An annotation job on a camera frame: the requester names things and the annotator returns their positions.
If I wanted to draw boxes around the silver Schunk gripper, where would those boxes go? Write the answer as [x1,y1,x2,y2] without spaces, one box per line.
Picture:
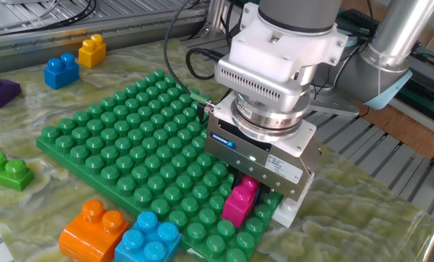
[204,92,323,205]

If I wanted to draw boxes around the pink three-stud block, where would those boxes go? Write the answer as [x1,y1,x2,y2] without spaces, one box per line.
[221,175,261,229]

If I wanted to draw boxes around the large green studded baseplate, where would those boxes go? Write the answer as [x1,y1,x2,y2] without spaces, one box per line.
[36,68,286,262]

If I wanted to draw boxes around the white four-stud block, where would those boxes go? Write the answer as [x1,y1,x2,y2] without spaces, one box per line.
[272,172,316,229]

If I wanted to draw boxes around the light blue four-stud block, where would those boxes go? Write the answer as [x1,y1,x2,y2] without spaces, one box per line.
[113,210,183,262]

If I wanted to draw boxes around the green marble patterned mat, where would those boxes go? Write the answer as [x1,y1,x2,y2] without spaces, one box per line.
[0,38,434,262]

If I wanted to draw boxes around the orange two-stud block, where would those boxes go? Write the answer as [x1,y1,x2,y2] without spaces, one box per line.
[58,199,130,262]

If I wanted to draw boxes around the black keyboard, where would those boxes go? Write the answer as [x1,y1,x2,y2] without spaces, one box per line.
[342,9,380,32]

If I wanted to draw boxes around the yellow two-stud block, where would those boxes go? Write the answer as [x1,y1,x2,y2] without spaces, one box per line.
[78,33,107,69]

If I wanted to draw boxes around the blue two-stud block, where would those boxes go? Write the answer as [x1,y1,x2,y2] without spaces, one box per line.
[44,53,81,90]

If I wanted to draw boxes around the bright green two-stud block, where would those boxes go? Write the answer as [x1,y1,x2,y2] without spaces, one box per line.
[0,151,36,192]

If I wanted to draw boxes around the black cable green connector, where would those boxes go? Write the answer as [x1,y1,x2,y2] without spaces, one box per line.
[164,0,217,110]

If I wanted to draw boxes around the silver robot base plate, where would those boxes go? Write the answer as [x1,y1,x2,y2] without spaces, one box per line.
[309,87,360,117]

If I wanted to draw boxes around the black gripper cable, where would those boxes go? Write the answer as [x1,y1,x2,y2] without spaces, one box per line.
[185,47,227,123]

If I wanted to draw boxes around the aluminium frame beam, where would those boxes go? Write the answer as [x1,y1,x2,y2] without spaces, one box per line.
[198,0,228,39]

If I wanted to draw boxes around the aluminium profile rail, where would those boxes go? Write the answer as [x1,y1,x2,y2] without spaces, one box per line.
[0,20,217,74]

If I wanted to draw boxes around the black table cable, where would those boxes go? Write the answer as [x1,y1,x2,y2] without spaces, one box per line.
[0,0,101,37]

